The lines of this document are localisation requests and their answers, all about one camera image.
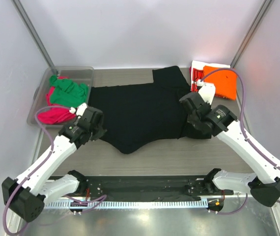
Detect black t-shirt blue logo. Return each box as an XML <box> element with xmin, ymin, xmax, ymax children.
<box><xmin>88</xmin><ymin>66</ymin><xmax>211</xmax><ymax>154</ymax></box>

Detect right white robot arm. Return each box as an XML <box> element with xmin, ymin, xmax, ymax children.
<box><xmin>179</xmin><ymin>83</ymin><xmax>280</xmax><ymax>207</ymax></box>

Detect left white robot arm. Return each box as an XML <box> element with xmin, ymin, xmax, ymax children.
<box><xmin>1</xmin><ymin>103</ymin><xmax>106</xmax><ymax>223</ymax></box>

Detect pink t-shirt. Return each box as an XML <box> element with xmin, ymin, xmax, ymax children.
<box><xmin>37</xmin><ymin>77</ymin><xmax>75</xmax><ymax>124</ymax></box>

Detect green t-shirt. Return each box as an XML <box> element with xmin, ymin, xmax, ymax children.
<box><xmin>48</xmin><ymin>75</ymin><xmax>89</xmax><ymax>107</ymax></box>

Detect clear plastic bin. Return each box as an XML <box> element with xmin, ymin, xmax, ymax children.
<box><xmin>27</xmin><ymin>66</ymin><xmax>94</xmax><ymax>126</ymax></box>

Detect orange folded t-shirt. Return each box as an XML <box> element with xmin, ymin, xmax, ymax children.
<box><xmin>204</xmin><ymin>70</ymin><xmax>237</xmax><ymax>100</ymax></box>

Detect red white folded t-shirt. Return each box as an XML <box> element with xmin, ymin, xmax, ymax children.
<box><xmin>190</xmin><ymin>60</ymin><xmax>230</xmax><ymax>92</ymax></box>

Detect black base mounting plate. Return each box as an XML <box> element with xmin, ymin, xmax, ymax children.
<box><xmin>76</xmin><ymin>175</ymin><xmax>234</xmax><ymax>197</ymax></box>

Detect slotted white cable duct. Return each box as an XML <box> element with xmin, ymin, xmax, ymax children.
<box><xmin>44</xmin><ymin>199</ymin><xmax>208</xmax><ymax>210</ymax></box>

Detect left aluminium frame post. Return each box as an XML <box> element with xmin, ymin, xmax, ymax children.
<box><xmin>11</xmin><ymin>0</ymin><xmax>58</xmax><ymax>75</ymax></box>

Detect aluminium frame post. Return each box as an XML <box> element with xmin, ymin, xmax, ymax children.
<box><xmin>11</xmin><ymin>0</ymin><xmax>58</xmax><ymax>75</ymax></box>
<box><xmin>230</xmin><ymin>0</ymin><xmax>274</xmax><ymax>68</ymax></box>

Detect right aluminium frame post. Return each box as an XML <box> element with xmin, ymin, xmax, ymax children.
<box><xmin>230</xmin><ymin>0</ymin><xmax>274</xmax><ymax>68</ymax></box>

